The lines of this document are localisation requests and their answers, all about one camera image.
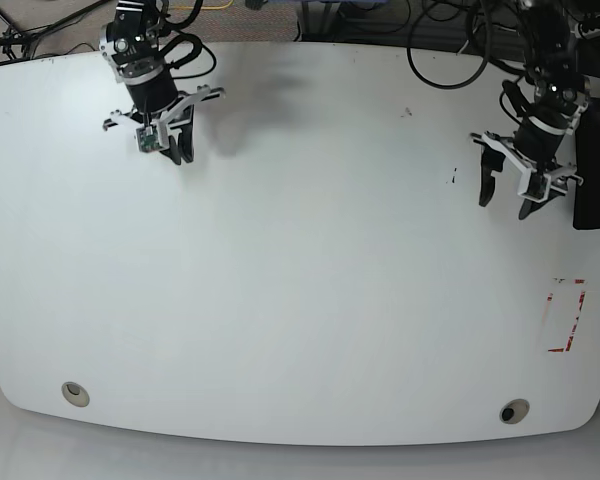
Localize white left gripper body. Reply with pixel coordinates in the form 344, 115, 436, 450
470, 132, 583, 200

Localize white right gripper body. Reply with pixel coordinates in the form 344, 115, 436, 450
102, 85, 225, 150

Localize black T-shirt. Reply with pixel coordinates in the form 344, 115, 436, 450
573, 98, 600, 230

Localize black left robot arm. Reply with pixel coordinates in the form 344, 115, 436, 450
443, 1, 591, 220

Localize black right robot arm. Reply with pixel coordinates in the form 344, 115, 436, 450
99, 1, 225, 165

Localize red tape rectangle marker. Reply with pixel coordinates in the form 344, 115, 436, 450
541, 278, 587, 353

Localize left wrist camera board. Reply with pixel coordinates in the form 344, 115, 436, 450
517, 169, 551, 203

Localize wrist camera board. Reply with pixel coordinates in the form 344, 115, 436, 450
136, 125, 163, 153
517, 169, 551, 203

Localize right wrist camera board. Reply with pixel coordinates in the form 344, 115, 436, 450
136, 125, 163, 153

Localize yellow cable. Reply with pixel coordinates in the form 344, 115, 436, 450
174, 0, 235, 12

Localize right table cable grommet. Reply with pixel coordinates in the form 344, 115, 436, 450
499, 399, 530, 425

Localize table cable grommet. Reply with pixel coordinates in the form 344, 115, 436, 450
61, 382, 90, 408
499, 399, 530, 425

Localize left table cable grommet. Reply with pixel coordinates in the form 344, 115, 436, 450
61, 382, 90, 408

